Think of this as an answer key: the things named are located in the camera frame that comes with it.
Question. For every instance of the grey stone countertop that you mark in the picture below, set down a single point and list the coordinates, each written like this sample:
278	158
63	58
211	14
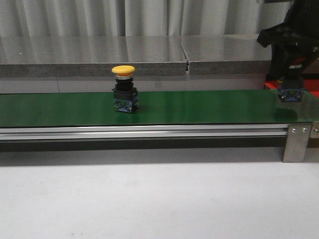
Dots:
70	64

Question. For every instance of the green conveyor belt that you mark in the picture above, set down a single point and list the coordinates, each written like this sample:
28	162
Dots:
178	107

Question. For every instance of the red plastic tray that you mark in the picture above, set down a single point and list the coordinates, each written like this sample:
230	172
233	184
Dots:
311	85

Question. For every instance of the yellow mushroom push button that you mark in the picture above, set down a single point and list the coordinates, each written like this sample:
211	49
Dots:
125	94

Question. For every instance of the white pleated curtain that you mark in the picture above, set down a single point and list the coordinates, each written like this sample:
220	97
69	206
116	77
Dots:
137	17

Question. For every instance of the steel conveyor support bracket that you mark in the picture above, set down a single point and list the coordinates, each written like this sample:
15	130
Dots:
296	143

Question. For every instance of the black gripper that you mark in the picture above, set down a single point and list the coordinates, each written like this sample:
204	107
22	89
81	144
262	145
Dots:
301	27

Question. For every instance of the red mushroom push button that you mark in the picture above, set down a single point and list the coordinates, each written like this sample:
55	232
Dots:
291	84

